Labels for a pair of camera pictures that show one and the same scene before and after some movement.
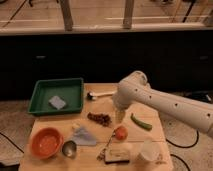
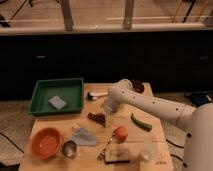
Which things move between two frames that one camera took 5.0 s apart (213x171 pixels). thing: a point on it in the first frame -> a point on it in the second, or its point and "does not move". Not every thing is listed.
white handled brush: (92, 95) does not move
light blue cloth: (84, 137) does not move
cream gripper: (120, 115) -> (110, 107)
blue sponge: (57, 102) does not move
